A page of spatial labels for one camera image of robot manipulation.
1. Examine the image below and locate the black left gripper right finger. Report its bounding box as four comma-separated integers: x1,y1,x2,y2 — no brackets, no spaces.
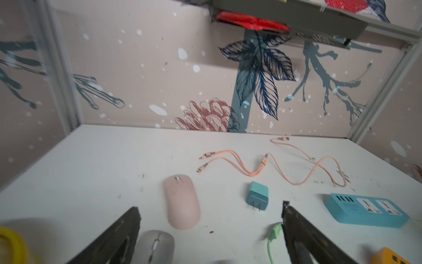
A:
281,201,355,264

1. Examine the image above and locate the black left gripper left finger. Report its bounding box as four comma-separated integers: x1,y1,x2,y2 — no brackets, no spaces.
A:
69,207,141,264

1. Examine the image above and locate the light green charging cable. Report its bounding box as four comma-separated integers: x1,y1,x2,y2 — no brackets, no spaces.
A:
266,223,284,264

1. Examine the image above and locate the silver grey computer mouse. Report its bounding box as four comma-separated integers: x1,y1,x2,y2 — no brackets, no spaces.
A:
131,230,175,264

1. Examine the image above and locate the pink computer mouse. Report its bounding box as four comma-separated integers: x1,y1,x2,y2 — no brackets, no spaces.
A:
163,174,201,231

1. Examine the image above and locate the orange power strip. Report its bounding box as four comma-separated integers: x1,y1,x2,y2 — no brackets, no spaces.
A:
371,247,410,264

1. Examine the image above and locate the pink charging cable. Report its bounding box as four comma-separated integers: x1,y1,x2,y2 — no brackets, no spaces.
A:
196,136,347,188

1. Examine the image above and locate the teal power strip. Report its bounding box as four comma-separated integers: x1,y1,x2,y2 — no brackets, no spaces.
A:
324,193,409,228

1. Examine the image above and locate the yellow bowl with buns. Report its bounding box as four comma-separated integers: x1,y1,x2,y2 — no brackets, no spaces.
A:
1,227,29,264

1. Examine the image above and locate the red Chuba cassava chips bag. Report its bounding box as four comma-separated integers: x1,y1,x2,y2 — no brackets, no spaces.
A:
216,11,290,33

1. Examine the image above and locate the right rear frame post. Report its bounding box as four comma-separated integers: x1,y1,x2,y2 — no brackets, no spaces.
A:
347,40,422,144

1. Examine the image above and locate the black wire wall basket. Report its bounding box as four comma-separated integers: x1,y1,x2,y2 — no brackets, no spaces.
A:
208,1,351,48

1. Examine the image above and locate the horizontal aluminium frame bar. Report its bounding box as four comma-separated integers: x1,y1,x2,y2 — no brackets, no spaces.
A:
296,0,422,45

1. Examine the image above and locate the aluminium frame corner post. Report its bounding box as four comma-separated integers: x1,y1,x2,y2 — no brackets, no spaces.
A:
22,1,81,135

